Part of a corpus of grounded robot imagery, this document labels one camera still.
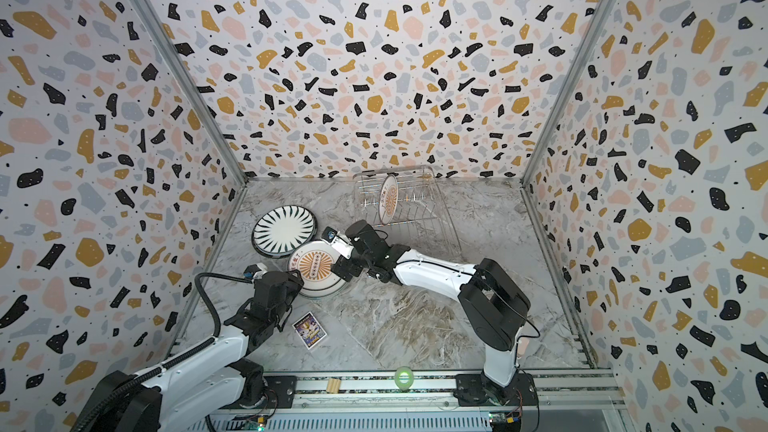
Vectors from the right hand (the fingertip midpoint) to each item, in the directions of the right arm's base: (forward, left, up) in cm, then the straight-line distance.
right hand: (336, 245), depth 84 cm
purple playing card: (-19, +7, -14) cm, 24 cm away
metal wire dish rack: (+29, -18, -12) cm, 36 cm away
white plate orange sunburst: (+1, +10, -13) cm, 16 cm away
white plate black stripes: (+14, +23, -14) cm, 31 cm away
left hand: (-4, +11, -7) cm, 13 cm away
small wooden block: (-32, -2, -15) cm, 35 cm away
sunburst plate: (+26, -13, -11) cm, 31 cm away
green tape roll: (-32, -20, -16) cm, 40 cm away
